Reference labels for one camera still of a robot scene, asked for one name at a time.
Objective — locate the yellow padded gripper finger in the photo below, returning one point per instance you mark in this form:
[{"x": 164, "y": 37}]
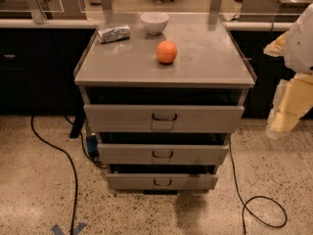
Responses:
[{"x": 293, "y": 99}]

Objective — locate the orange fruit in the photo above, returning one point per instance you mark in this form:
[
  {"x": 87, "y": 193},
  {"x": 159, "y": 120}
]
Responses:
[{"x": 166, "y": 52}]

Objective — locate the grey top drawer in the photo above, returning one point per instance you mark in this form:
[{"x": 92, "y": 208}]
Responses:
[{"x": 158, "y": 118}]

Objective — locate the grey drawer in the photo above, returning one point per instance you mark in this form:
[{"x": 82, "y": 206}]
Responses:
[
  {"x": 158, "y": 118},
  {"x": 140, "y": 154},
  {"x": 154, "y": 181}
]

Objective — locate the silver snack bag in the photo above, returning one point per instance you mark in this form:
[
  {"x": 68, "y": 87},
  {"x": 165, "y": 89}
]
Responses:
[{"x": 112, "y": 34}]

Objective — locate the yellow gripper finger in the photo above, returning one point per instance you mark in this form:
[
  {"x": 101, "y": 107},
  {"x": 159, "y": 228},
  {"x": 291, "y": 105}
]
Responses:
[{"x": 277, "y": 47}]

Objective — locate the blue power adapter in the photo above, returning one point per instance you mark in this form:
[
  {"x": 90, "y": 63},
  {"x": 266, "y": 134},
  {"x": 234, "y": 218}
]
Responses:
[{"x": 92, "y": 146}]

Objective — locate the grey drawer cabinet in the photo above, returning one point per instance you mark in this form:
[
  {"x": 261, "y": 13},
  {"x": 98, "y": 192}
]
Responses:
[{"x": 207, "y": 71}]

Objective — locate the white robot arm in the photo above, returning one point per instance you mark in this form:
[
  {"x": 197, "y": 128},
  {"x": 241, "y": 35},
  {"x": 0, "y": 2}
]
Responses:
[{"x": 299, "y": 46}]

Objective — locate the grey middle drawer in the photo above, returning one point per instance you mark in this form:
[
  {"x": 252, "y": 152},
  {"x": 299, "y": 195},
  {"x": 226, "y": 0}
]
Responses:
[{"x": 140, "y": 154}]

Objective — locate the grey bottom drawer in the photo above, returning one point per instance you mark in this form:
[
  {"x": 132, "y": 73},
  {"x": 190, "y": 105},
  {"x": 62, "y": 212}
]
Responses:
[{"x": 154, "y": 181}]

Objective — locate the white bowl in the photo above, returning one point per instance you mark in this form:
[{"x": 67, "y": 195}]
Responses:
[{"x": 154, "y": 22}]

